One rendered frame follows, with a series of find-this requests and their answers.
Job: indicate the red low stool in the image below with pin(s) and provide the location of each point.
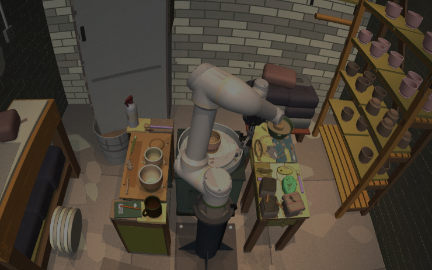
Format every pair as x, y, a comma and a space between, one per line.
301, 131

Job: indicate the dark green potter's wheel body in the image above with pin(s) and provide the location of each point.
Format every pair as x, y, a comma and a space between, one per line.
184, 192

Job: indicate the yellow oval sponge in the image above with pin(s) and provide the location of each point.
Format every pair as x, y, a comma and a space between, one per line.
265, 171

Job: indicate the teal mat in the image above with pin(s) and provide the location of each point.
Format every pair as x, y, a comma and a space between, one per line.
281, 148

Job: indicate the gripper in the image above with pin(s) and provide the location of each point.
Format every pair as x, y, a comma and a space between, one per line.
252, 120

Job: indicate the brown cup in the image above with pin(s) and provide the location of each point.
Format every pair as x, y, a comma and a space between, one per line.
385, 127
391, 115
365, 155
370, 77
404, 140
352, 69
383, 168
379, 94
347, 114
373, 106
362, 84
361, 124

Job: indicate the wooden slatted pallet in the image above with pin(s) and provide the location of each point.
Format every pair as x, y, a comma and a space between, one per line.
341, 169

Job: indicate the wooden dowel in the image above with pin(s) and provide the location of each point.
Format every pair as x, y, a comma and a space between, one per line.
332, 19

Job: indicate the green bowl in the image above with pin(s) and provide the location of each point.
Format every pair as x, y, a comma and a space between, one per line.
280, 129

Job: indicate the large cream master cup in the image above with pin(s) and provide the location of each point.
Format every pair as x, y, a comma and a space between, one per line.
150, 177

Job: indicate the grey brown clay block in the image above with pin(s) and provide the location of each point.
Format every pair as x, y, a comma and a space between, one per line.
269, 207

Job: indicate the wooden shelf unit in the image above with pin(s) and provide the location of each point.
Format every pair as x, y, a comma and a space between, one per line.
388, 135

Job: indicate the grey door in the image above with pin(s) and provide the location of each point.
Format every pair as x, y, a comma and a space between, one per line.
125, 61

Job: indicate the tan cup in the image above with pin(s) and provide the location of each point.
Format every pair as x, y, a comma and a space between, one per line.
215, 142

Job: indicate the dark grey clay block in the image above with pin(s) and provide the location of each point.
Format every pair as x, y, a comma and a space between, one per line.
267, 187

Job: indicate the pinkish brown clay block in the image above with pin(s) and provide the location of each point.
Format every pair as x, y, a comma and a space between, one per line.
293, 204

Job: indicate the yellow top wooden table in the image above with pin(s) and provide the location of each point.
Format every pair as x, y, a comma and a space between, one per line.
266, 229

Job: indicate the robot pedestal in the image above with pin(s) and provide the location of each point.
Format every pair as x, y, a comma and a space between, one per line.
210, 233

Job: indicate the white splash pan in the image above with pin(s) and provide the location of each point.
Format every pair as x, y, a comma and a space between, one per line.
227, 158

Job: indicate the reddish brown clay bag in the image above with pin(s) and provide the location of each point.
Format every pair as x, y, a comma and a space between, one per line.
279, 76

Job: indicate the green oval sponge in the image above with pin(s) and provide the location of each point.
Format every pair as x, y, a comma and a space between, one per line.
289, 184

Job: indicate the orange pencil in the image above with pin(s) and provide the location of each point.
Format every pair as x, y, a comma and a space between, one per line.
130, 207

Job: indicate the grey bucket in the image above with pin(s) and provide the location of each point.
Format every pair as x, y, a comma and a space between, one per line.
109, 147

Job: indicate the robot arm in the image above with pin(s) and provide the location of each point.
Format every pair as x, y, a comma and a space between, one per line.
206, 111

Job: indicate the stack of dark clay bags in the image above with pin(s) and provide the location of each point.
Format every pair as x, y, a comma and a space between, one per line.
297, 101

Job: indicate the grey wall switch box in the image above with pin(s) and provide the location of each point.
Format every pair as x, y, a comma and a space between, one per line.
8, 33

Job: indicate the purple stick tool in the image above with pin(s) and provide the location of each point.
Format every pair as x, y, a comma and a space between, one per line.
300, 185

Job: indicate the green notebook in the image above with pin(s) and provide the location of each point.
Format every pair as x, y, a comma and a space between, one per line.
125, 210

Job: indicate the dark brown mug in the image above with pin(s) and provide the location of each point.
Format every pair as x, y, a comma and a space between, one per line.
152, 206

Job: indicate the white spray bottle red top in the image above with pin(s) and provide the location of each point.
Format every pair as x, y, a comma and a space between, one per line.
131, 113

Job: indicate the wooden side table green front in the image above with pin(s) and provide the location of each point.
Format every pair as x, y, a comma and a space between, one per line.
143, 236

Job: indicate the stack of white round bats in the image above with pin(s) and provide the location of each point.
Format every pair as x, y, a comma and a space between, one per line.
65, 229

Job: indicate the pink cup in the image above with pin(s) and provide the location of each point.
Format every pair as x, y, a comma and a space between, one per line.
416, 77
395, 59
413, 19
428, 42
377, 50
394, 9
385, 42
365, 36
428, 103
408, 88

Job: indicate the wooden ball tool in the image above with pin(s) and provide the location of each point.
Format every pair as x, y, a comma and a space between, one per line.
146, 126

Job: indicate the small cream master cup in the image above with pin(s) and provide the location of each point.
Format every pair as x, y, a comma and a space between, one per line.
153, 156

